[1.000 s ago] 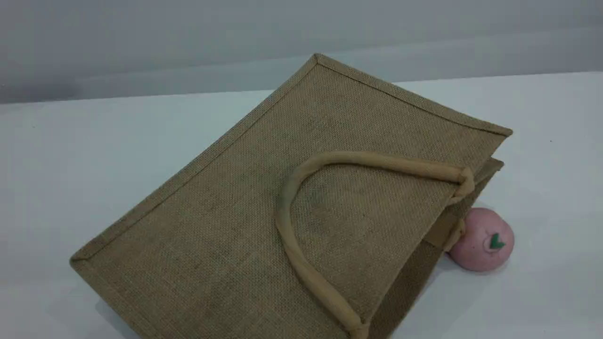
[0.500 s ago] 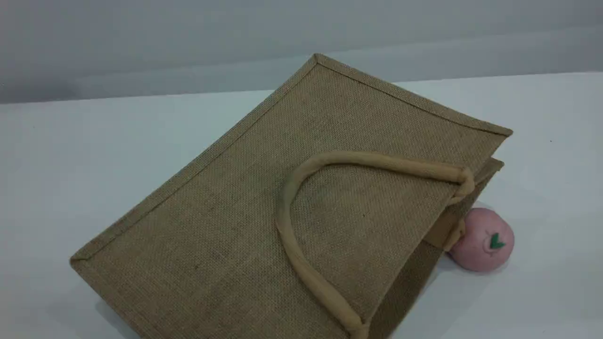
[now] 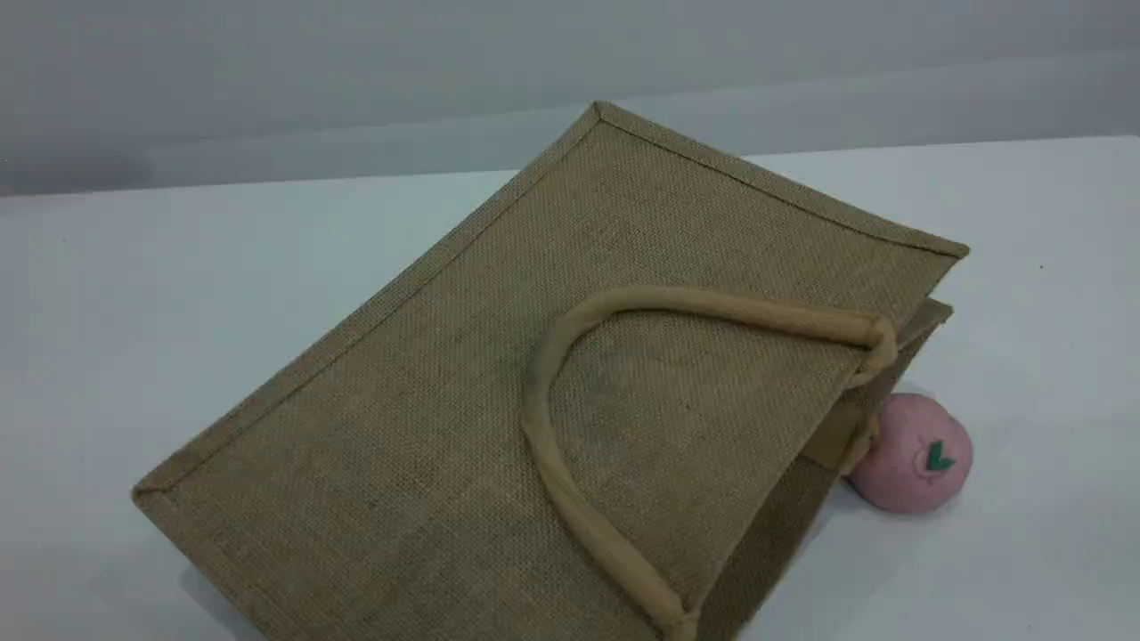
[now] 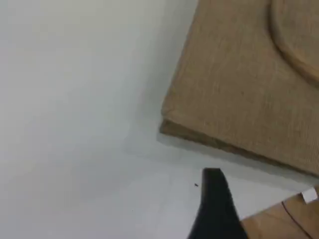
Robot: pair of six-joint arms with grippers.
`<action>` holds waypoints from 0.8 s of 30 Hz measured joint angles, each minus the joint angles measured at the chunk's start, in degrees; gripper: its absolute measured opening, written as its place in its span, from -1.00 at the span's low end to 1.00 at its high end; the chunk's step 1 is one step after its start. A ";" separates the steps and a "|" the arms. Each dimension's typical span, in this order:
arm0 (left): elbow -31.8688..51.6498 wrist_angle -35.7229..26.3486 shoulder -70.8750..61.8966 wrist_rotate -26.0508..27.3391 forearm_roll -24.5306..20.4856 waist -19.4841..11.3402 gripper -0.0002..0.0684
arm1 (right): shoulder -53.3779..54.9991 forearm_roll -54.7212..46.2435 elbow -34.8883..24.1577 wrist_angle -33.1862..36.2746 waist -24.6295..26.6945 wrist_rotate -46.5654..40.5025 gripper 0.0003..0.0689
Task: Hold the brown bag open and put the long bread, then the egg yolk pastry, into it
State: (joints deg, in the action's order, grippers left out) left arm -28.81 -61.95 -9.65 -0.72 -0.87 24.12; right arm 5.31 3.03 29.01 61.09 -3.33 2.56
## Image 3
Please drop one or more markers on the pink peach shaped bun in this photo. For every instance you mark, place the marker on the pink peach shaped bun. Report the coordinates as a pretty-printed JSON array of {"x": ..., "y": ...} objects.
[{"x": 917, "y": 463}]

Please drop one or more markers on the brown jute tote bag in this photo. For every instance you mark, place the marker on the brown jute tote bag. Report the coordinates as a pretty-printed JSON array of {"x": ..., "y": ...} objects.
[{"x": 445, "y": 427}]

